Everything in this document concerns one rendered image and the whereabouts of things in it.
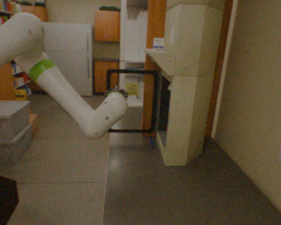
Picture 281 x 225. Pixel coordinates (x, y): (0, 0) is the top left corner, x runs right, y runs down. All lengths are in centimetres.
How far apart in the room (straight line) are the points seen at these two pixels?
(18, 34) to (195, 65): 72
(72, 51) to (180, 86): 510
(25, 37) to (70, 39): 508
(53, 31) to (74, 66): 93
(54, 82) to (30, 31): 22
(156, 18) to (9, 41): 80
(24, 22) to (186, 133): 83
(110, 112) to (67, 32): 517
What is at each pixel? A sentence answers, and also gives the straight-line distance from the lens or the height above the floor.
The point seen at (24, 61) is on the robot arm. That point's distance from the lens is 107.
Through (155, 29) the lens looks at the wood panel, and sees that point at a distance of 138.
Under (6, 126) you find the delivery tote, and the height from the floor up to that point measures 51.
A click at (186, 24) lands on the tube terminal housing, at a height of 163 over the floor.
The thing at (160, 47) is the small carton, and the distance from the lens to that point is 111.
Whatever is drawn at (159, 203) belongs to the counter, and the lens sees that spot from 97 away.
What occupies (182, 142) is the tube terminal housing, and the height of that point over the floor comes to 108.
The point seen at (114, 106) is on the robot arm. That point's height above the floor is 130.
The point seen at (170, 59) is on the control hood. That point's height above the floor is 148.
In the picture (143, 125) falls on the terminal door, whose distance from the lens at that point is 142.
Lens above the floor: 157
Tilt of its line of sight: 19 degrees down
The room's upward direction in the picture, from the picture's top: 3 degrees clockwise
